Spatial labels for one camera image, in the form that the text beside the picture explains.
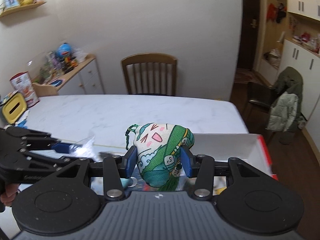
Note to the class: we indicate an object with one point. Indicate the teal egg-shaped keychain toy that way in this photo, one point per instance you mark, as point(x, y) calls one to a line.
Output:
point(126, 182)

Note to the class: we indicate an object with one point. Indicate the white sideboard cabinet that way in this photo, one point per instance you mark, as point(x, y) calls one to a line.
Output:
point(85, 79)

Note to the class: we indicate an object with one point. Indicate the red snack package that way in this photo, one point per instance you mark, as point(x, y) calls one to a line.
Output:
point(22, 82)

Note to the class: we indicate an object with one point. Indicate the green cartoon plush pouch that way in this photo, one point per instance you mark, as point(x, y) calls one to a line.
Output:
point(159, 152)

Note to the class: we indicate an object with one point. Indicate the white wall cabinet unit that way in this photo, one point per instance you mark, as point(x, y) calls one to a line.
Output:
point(290, 37)

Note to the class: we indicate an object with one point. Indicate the red cardboard shoe box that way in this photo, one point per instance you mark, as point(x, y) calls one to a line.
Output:
point(251, 148)

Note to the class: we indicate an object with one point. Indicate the blue globe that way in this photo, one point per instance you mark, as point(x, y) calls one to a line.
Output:
point(64, 50)

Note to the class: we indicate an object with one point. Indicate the green jacket on chair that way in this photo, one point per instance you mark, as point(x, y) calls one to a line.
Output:
point(286, 106)

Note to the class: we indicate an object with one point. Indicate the person's left hand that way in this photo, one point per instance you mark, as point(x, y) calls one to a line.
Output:
point(10, 193)

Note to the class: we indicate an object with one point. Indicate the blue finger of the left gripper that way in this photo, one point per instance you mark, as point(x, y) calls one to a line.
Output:
point(66, 148)

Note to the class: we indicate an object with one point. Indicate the bag of black small parts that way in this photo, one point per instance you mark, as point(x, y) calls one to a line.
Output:
point(85, 149)

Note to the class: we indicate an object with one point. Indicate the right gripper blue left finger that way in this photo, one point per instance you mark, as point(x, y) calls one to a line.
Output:
point(116, 167)

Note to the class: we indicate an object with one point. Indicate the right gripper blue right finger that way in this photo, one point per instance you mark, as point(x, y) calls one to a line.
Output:
point(200, 167)

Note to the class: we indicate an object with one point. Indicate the yellow tissue box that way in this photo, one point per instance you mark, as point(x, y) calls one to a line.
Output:
point(13, 107)

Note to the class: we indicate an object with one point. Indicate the black dining chair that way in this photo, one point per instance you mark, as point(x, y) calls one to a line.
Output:
point(259, 97)

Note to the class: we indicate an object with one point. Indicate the brown wooden chair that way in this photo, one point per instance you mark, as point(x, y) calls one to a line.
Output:
point(150, 74)

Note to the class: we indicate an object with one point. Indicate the light wooden child chair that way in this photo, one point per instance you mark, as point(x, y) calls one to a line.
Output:
point(44, 90)

